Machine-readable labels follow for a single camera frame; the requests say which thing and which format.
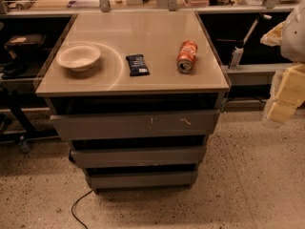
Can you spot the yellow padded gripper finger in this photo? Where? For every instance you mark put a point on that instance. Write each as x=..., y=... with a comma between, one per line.
x=287, y=93

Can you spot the grey bottom drawer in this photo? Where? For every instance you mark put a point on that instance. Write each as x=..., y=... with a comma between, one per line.
x=142, y=180

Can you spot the grey drawer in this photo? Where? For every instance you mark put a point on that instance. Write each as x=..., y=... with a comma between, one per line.
x=142, y=180
x=138, y=157
x=130, y=125

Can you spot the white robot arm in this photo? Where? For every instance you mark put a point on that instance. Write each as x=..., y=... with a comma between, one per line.
x=289, y=35

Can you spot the grey drawer cabinet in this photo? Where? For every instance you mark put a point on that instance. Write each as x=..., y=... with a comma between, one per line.
x=108, y=88

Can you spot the grey middle drawer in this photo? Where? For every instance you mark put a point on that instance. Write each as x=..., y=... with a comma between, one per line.
x=138, y=157

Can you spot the grey top drawer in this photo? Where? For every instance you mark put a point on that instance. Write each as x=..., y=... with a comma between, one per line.
x=130, y=125

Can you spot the white bottle with nozzle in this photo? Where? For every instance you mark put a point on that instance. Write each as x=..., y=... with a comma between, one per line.
x=239, y=47

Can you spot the orange soda can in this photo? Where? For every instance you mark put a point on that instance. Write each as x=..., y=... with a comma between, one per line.
x=186, y=56

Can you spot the dark blue snack bag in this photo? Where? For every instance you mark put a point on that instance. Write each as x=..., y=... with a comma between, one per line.
x=137, y=65

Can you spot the white paper bowl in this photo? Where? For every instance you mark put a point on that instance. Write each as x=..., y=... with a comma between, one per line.
x=78, y=58

